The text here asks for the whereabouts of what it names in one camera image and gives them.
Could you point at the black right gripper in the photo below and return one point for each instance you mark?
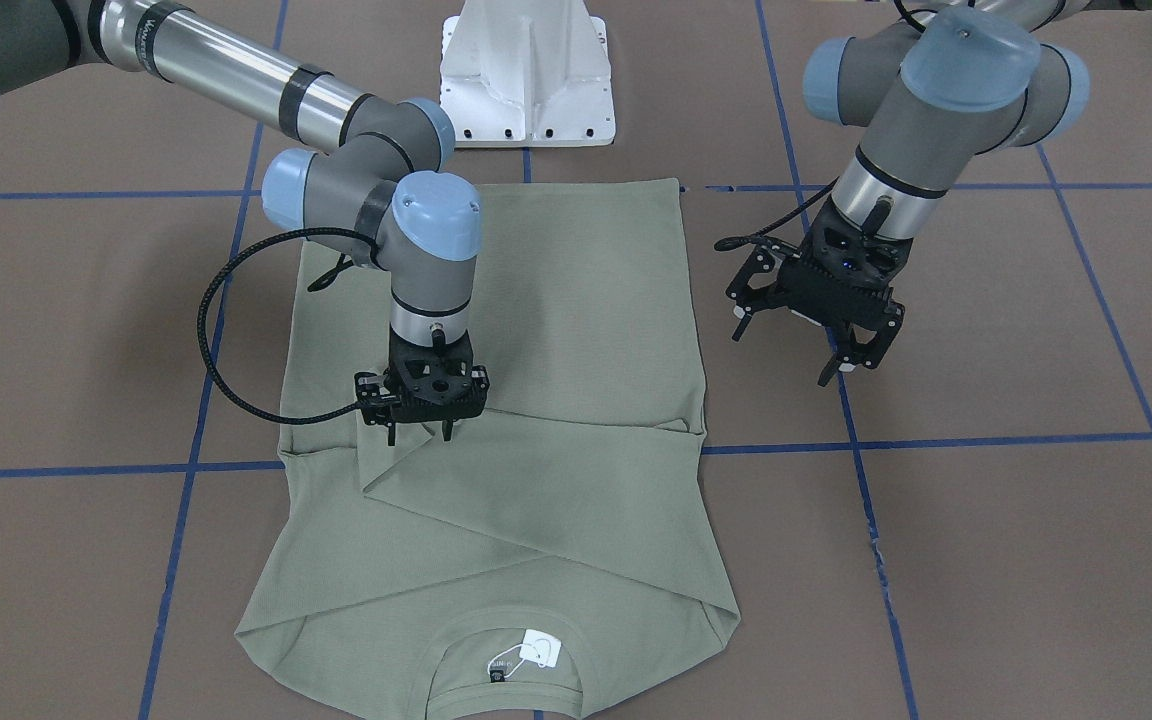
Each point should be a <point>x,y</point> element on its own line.
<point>370,392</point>

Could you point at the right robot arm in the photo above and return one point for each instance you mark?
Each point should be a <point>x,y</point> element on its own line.
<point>367,179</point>

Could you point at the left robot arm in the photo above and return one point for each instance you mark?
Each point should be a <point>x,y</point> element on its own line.
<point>952,80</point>

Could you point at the white paper hang tag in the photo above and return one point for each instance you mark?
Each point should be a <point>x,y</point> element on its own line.
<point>540,648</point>

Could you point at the olive green long-sleeve shirt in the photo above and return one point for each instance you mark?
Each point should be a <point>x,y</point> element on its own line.
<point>405,577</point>

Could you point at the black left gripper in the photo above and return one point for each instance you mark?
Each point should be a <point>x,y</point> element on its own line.
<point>758,283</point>

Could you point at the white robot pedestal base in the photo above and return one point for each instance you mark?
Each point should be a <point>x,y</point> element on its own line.
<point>527,74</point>

